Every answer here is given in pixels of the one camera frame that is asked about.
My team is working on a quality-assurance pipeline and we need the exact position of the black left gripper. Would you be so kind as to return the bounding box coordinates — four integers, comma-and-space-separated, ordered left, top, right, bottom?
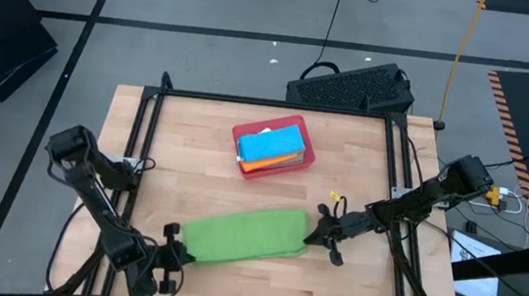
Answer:
143, 220, 199, 296

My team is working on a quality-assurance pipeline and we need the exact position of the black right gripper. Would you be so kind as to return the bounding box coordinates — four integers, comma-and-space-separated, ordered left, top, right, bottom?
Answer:
301, 201, 377, 271

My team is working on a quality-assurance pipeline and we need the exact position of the bright green microfiber towel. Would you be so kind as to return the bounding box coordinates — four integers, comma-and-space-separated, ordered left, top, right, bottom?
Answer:
178, 197, 312, 275

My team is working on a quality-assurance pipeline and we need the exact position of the grey microfiber towel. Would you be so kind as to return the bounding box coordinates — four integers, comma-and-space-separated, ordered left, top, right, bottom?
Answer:
266, 147, 308, 175

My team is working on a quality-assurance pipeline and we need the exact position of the orange microfiber towel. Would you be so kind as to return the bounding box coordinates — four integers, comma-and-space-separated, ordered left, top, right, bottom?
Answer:
237, 146, 303, 179

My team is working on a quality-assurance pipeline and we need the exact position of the blue microfiber towel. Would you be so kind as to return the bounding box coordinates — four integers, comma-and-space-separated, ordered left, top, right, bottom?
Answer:
234, 118, 310, 170

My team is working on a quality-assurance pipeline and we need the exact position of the red plastic tray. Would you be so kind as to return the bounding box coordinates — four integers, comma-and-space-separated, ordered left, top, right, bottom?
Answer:
226, 108, 321, 187

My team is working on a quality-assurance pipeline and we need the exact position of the black perforated computer case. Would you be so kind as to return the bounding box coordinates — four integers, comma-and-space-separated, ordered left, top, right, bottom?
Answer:
284, 51, 420, 119

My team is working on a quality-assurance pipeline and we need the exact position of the white paper sheet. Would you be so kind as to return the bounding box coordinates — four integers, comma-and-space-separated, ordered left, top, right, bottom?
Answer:
445, 229, 505, 296

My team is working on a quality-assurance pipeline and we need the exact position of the black metal beam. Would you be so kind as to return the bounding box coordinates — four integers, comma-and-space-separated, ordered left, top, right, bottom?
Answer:
450, 230, 529, 290

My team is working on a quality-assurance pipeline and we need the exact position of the hazard striped floor mat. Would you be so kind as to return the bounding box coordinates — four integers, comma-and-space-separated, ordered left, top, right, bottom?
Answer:
474, 0, 529, 15
469, 67, 529, 246

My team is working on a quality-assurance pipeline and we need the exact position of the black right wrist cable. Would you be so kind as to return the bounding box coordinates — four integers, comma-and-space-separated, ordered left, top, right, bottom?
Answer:
333, 194, 350, 220

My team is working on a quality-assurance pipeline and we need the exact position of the black left arm base cable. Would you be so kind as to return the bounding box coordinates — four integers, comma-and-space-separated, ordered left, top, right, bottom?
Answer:
43, 197, 110, 296

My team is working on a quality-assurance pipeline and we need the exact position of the black metal table frame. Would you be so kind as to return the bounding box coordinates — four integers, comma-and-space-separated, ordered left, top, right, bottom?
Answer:
44, 61, 485, 296

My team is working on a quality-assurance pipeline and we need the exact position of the white power cable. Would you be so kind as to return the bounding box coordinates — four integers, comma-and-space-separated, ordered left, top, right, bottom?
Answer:
464, 183, 528, 217

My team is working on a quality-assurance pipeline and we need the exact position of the thin black hanging cable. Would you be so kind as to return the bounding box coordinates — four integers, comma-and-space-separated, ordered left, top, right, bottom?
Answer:
300, 0, 350, 84

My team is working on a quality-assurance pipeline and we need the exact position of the yellow hanging cable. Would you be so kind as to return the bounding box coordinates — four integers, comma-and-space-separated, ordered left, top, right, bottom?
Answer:
433, 0, 488, 135

